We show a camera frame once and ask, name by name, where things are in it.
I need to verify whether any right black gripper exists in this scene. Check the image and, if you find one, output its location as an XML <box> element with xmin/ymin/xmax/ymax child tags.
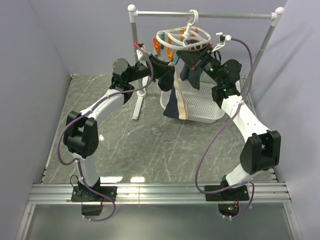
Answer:
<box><xmin>176</xmin><ymin>44</ymin><xmax>223</xmax><ymax>86</ymax></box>

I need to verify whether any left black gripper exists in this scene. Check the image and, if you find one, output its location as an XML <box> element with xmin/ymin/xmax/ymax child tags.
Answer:
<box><xmin>127</xmin><ymin>53</ymin><xmax>175</xmax><ymax>83</ymax></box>

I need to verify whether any navy blue underwear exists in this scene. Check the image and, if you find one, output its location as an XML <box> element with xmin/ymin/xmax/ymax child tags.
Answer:
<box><xmin>158</xmin><ymin>65</ymin><xmax>188</xmax><ymax>120</ymax></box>

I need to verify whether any white round clip hanger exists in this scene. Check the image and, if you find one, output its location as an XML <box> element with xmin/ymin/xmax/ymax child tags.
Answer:
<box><xmin>152</xmin><ymin>9</ymin><xmax>213</xmax><ymax>62</ymax></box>

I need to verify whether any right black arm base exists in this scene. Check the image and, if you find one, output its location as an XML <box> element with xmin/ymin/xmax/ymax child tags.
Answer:
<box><xmin>205</xmin><ymin>185</ymin><xmax>252</xmax><ymax>219</ymax></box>

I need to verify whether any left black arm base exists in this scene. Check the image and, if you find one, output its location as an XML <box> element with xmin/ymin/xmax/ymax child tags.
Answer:
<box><xmin>70</xmin><ymin>184</ymin><xmax>118</xmax><ymax>217</ymax></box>

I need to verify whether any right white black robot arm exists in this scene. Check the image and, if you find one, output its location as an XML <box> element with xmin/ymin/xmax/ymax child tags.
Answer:
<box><xmin>177</xmin><ymin>46</ymin><xmax>281</xmax><ymax>200</ymax></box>

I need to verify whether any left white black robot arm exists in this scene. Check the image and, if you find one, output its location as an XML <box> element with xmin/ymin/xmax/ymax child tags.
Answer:
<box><xmin>63</xmin><ymin>55</ymin><xmax>175</xmax><ymax>201</ymax></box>

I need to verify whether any striped hanging underwear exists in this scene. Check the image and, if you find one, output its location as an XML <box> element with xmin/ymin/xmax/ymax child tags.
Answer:
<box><xmin>179</xmin><ymin>64</ymin><xmax>203</xmax><ymax>90</ymax></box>

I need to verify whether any white perforated laundry basket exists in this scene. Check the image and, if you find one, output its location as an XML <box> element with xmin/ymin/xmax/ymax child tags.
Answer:
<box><xmin>160</xmin><ymin>80</ymin><xmax>225</xmax><ymax>124</ymax></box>

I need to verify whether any white metal clothes rack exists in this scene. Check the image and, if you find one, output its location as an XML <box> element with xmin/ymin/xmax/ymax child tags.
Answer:
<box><xmin>127</xmin><ymin>3</ymin><xmax>286</xmax><ymax>120</ymax></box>

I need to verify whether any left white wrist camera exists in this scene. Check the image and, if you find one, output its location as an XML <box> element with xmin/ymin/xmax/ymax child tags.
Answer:
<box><xmin>134</xmin><ymin>41</ymin><xmax>151</xmax><ymax>65</ymax></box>

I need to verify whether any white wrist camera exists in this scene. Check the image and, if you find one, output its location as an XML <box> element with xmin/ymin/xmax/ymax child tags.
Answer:
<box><xmin>211</xmin><ymin>32</ymin><xmax>232</xmax><ymax>53</ymax></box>
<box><xmin>134</xmin><ymin>41</ymin><xmax>151</xmax><ymax>65</ymax></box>

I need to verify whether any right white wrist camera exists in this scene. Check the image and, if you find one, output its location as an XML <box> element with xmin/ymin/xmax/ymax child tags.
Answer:
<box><xmin>211</xmin><ymin>32</ymin><xmax>232</xmax><ymax>53</ymax></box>

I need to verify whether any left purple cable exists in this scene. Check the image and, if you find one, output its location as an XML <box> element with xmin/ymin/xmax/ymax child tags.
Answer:
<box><xmin>57</xmin><ymin>46</ymin><xmax>155</xmax><ymax>222</ymax></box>

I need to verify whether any purple cable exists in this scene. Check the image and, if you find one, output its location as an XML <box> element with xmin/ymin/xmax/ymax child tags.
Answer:
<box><xmin>57</xmin><ymin>46</ymin><xmax>155</xmax><ymax>222</ymax></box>
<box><xmin>194</xmin><ymin>37</ymin><xmax>256</xmax><ymax>219</ymax></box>

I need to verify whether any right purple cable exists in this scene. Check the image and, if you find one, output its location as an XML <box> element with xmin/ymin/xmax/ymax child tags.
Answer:
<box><xmin>194</xmin><ymin>37</ymin><xmax>256</xmax><ymax>219</ymax></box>

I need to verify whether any aluminium mounting rail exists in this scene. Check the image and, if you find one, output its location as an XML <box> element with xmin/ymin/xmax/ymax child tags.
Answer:
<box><xmin>27</xmin><ymin>182</ymin><xmax>291</xmax><ymax>205</ymax></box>

